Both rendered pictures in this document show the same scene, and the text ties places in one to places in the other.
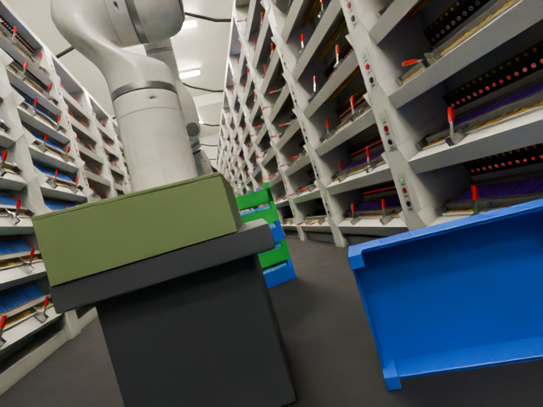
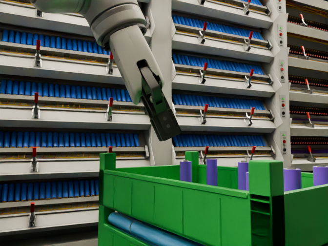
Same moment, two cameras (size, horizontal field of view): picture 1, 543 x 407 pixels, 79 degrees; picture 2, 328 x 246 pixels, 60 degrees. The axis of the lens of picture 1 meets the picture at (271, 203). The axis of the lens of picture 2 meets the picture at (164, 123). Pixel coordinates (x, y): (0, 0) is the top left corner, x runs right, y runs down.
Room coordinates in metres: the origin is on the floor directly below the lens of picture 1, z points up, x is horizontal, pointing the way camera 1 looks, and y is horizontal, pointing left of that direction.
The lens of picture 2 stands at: (1.21, -0.20, 0.41)
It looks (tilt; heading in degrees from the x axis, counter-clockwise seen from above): 4 degrees up; 77
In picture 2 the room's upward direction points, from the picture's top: straight up
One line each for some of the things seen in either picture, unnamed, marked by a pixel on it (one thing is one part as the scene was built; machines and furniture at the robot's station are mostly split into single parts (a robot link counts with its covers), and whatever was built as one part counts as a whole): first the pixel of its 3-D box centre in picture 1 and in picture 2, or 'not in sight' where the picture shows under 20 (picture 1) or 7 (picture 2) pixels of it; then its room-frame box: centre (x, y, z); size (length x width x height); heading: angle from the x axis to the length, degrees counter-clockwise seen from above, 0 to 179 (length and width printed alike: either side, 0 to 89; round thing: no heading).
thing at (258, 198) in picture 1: (229, 203); (213, 183); (1.36, 0.17, 0.36); 0.30 x 0.20 x 0.08; 115
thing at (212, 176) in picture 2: not in sight; (212, 178); (1.39, 0.25, 0.36); 0.02 x 0.02 x 0.06
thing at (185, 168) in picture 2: not in sight; (185, 181); (1.34, 0.22, 0.36); 0.02 x 0.02 x 0.06
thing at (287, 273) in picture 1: (251, 278); not in sight; (1.36, 0.17, 0.04); 0.30 x 0.20 x 0.08; 115
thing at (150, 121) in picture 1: (157, 148); not in sight; (0.63, 0.18, 0.47); 0.19 x 0.19 x 0.18
